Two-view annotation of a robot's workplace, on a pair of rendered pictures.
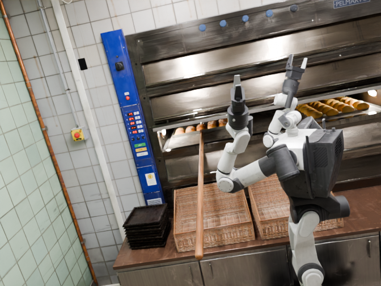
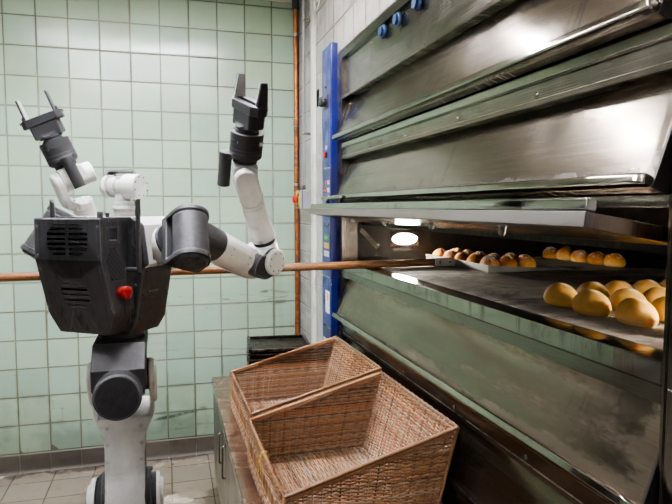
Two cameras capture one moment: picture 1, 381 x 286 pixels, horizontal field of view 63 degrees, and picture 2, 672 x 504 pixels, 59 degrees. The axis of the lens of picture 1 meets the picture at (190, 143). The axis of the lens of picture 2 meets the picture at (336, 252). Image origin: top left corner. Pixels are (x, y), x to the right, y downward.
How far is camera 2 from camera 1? 2.67 m
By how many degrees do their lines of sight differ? 68
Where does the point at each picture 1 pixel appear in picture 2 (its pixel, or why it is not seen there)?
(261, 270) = not seen: outside the picture
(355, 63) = (574, 124)
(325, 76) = (502, 159)
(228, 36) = (403, 46)
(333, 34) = (529, 22)
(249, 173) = not seen: hidden behind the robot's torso
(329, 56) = (516, 96)
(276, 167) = not seen: hidden behind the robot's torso
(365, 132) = (578, 405)
